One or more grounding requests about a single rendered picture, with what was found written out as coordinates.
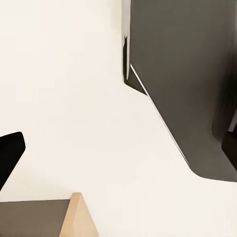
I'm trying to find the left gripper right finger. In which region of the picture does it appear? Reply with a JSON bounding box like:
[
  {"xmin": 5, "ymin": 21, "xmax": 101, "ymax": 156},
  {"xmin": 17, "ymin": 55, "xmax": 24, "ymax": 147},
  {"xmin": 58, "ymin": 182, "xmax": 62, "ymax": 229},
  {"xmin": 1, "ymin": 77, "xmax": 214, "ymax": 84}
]
[{"xmin": 221, "ymin": 131, "xmax": 237, "ymax": 171}]

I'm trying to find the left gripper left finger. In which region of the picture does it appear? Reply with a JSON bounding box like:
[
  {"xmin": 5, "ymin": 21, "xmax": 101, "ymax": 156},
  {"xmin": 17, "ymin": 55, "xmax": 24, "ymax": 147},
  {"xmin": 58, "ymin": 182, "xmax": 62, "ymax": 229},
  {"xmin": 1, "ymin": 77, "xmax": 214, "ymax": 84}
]
[{"xmin": 0, "ymin": 131, "xmax": 26, "ymax": 191}]

